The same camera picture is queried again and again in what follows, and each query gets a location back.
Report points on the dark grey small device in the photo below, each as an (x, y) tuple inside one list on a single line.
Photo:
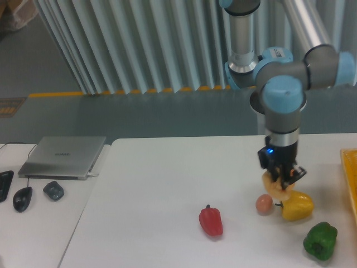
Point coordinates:
[(54, 191)]

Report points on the brown egg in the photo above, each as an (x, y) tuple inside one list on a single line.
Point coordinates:
[(264, 204)]

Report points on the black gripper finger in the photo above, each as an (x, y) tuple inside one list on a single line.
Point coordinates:
[(274, 173), (290, 174)]

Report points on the black computer mouse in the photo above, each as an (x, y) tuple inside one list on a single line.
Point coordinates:
[(22, 199)]

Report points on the silver closed laptop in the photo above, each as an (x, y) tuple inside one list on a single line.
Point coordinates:
[(63, 157)]

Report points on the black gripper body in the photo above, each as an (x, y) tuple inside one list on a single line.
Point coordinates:
[(283, 157)]

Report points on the green bell pepper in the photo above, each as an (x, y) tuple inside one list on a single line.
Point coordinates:
[(320, 241)]

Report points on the red bell pepper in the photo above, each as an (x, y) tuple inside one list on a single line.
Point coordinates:
[(210, 221)]

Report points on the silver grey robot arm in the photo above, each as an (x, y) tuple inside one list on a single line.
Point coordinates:
[(280, 81)]

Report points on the yellow bell pepper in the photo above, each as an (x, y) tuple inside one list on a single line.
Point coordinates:
[(299, 206)]

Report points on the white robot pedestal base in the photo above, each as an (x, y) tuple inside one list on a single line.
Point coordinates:
[(260, 120)]

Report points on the triangular orange bread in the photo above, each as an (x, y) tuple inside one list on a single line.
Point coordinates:
[(274, 188)]

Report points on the white pleated curtain screen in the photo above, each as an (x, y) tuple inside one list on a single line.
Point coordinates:
[(140, 46)]

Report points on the black keyboard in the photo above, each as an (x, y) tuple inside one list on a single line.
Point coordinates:
[(5, 180)]

